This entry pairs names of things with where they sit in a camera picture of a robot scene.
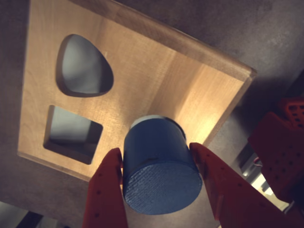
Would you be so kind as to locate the aluminium profile rail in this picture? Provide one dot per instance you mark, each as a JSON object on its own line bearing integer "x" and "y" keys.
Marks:
{"x": 247, "y": 166}

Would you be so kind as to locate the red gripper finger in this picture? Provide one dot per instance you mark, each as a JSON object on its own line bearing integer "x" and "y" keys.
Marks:
{"x": 232, "y": 202}
{"x": 104, "y": 197}

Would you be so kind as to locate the blue cylinder block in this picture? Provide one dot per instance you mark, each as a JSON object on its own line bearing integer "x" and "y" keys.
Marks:
{"x": 161, "y": 166}

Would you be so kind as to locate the wooden shape sorter box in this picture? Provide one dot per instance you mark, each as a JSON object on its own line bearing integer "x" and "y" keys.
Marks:
{"x": 154, "y": 83}

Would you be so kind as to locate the red robot arm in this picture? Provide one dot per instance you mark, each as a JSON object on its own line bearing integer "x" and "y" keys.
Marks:
{"x": 280, "y": 152}

